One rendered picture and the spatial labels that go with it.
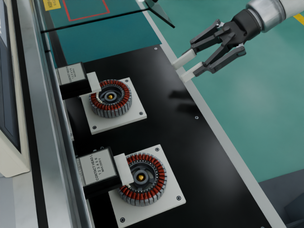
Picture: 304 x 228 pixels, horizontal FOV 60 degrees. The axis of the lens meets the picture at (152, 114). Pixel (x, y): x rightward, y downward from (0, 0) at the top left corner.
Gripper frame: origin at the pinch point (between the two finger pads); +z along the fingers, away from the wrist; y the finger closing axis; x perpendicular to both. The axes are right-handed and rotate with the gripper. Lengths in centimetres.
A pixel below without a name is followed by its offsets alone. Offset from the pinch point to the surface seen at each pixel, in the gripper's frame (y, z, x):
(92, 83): -0.4, 20.3, 16.2
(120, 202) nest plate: -26.8, 27.1, 8.7
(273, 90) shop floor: 35, -37, -119
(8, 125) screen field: -30, 14, 45
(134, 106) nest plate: -3.3, 17.5, 3.2
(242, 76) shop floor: 54, -27, -113
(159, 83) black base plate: 3.0, 9.4, -2.8
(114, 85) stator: 2.9, 18.6, 7.7
